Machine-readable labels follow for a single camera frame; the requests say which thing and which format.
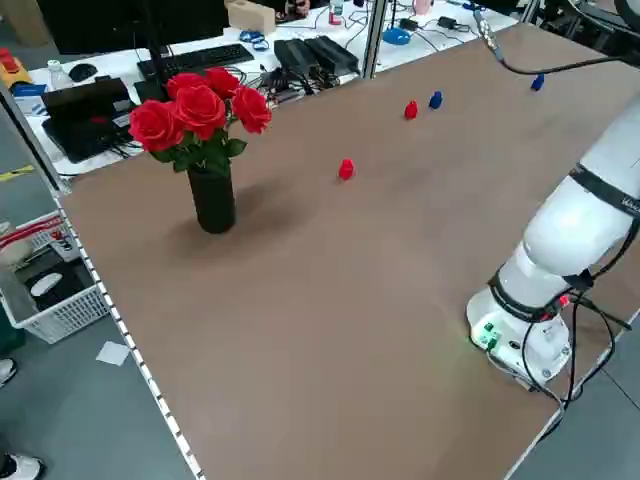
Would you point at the small red block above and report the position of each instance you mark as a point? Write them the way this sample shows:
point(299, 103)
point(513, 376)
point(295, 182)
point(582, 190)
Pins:
point(411, 110)
point(346, 169)

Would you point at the small blue block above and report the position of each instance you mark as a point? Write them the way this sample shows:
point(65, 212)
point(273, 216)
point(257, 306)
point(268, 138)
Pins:
point(537, 82)
point(435, 100)

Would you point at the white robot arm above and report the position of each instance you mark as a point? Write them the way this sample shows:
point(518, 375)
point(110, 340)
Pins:
point(565, 235)

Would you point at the black cylindrical vase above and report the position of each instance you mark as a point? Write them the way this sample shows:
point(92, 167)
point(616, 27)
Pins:
point(212, 200)

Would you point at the red rose bouquet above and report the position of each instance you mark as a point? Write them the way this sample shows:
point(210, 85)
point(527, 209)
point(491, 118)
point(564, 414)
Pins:
point(195, 115)

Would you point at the blue dome-shaped device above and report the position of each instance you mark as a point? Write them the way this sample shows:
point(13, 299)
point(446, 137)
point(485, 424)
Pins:
point(397, 36)

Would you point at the black keyboard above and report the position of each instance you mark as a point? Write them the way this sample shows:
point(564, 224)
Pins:
point(200, 56)

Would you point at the tan cardboard box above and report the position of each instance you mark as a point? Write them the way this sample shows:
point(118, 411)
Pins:
point(252, 17)

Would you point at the small black power adapter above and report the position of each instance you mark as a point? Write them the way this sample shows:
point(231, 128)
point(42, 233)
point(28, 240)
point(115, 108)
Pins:
point(407, 24)
point(446, 22)

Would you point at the white paper sheet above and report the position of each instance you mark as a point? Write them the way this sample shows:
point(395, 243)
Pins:
point(112, 353)

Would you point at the black laptop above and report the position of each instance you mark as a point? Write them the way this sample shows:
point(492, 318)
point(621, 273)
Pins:
point(85, 120)

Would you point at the white plastic basket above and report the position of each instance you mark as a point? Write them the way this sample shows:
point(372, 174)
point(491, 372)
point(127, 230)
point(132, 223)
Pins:
point(55, 310)

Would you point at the black computer monitor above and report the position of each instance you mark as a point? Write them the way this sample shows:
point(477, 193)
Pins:
point(125, 25)

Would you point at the black computer mouse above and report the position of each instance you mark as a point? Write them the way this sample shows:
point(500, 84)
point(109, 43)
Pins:
point(82, 72)

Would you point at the clear water bottle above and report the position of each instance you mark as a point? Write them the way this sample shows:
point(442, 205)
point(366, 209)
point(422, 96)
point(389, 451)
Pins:
point(59, 75)

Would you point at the person's shoe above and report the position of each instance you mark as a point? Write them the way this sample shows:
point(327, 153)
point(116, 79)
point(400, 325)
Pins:
point(20, 467)
point(5, 371)

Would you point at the yellow emergency stop box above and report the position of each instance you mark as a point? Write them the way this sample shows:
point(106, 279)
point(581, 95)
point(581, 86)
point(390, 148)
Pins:
point(12, 67)

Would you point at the aluminium frame post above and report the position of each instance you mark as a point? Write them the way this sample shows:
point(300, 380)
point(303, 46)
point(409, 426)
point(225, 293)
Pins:
point(375, 35)

